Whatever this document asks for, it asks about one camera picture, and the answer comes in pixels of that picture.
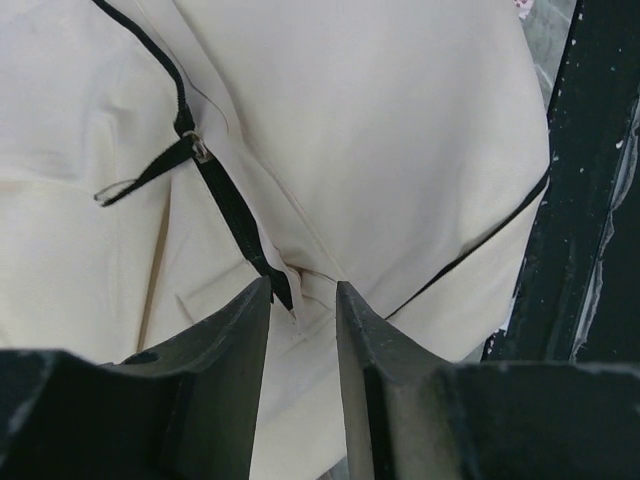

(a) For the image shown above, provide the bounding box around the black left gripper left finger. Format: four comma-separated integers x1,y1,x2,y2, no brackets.
1,277,270,479

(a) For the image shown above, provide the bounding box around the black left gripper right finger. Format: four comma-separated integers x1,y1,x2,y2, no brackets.
336,282,639,479

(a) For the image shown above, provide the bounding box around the cream canvas backpack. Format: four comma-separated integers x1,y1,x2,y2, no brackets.
1,1,549,479

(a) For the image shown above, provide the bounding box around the floral cover book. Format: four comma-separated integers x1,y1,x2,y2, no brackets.
513,0,535,20

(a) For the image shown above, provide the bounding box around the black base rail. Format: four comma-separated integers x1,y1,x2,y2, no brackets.
483,1,639,361

